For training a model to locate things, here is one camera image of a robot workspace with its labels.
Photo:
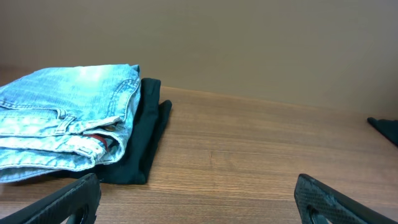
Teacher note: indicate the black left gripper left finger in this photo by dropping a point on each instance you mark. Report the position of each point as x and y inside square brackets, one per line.
[76, 203]

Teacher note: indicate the folded light blue jeans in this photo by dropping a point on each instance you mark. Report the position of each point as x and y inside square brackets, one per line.
[67, 118]

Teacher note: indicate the navy blue shorts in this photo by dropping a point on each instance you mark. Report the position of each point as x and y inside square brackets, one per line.
[388, 128]

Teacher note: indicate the folded black garment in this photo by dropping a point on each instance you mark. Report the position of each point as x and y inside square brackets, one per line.
[150, 121]

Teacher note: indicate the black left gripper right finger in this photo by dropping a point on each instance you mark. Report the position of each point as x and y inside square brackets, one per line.
[318, 203]

